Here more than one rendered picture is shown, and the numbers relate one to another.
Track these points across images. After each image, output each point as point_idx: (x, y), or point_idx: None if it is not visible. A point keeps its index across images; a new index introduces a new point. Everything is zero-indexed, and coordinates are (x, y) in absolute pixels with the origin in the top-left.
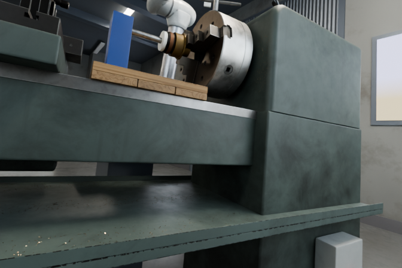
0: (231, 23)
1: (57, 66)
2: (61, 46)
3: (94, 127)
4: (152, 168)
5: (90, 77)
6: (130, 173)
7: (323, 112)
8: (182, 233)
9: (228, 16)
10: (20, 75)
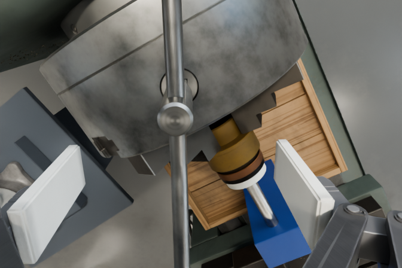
0: (294, 17)
1: (364, 175)
2: (371, 185)
3: None
4: (57, 112)
5: None
6: (87, 137)
7: None
8: (313, 45)
9: (278, 31)
10: None
